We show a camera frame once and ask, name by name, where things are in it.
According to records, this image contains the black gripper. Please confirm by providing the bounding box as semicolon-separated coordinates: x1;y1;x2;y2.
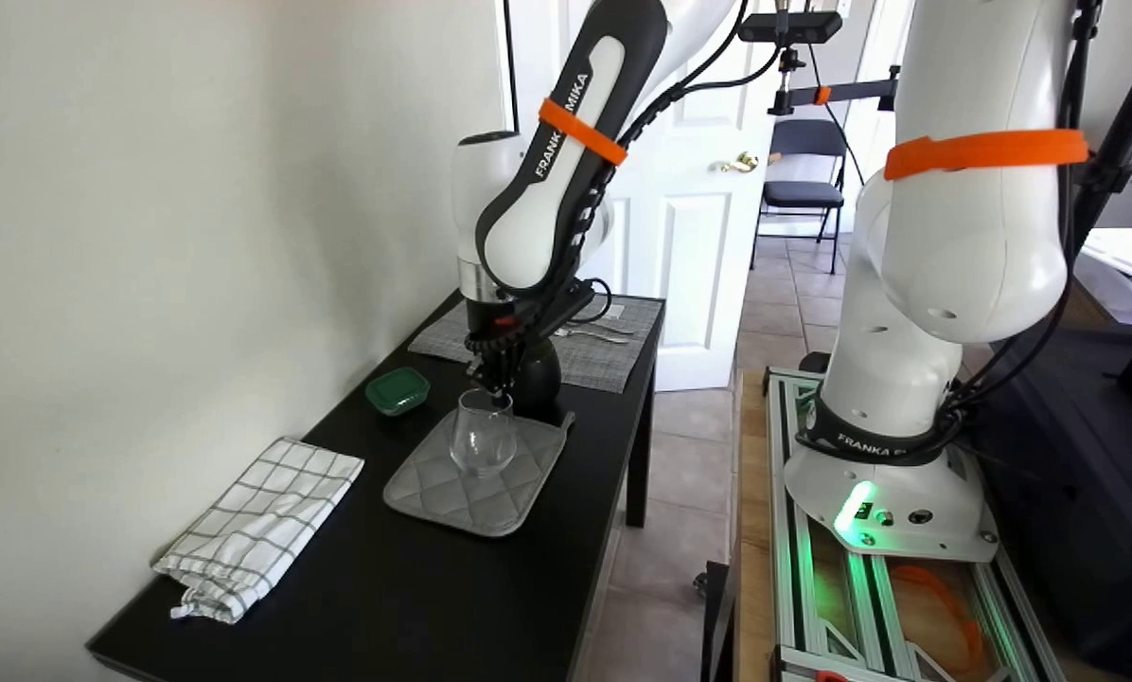
465;280;599;408

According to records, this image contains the clear glass cup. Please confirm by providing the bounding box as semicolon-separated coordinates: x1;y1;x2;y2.
450;383;523;482

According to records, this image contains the green lidded container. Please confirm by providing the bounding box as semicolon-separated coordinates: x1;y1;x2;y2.
364;364;436;421

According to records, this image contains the grey woven placemat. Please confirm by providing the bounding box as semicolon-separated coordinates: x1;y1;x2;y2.
405;292;661;398

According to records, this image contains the grey quilted pot holder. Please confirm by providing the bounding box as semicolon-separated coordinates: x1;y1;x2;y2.
377;404;580;542

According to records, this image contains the black wooden table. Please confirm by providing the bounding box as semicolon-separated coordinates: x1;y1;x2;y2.
83;292;671;682

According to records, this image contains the white checkered dish towel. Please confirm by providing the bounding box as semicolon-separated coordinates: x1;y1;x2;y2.
146;433;368;630

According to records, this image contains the wooden board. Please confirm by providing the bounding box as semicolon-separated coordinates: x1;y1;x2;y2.
726;364;785;682

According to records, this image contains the dark folding chair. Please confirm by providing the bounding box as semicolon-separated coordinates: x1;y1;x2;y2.
750;115;850;280

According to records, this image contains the black cabinet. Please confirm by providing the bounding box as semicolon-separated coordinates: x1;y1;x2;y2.
965;327;1132;674

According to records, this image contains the black stand pole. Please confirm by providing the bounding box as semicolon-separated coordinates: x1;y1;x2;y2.
1060;0;1132;237

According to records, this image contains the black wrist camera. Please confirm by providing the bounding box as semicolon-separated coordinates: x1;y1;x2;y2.
461;301;523;347

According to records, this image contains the black looped gripper cable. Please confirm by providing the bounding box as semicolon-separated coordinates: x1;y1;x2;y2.
561;278;617;330

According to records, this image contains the orange velcro strap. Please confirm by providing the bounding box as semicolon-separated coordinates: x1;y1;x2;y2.
538;95;631;172
883;126;1095;184

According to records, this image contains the brass door handle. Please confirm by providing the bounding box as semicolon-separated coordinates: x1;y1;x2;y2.
709;149;764;178

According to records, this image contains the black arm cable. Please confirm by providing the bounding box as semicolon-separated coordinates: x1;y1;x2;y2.
612;0;786;144

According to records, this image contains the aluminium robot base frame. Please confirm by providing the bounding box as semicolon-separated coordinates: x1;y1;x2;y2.
764;364;1070;682

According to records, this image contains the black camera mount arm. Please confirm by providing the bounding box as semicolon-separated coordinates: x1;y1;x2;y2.
769;63;903;120

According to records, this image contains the black stereo camera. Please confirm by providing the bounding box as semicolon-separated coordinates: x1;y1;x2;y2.
733;8;846;49

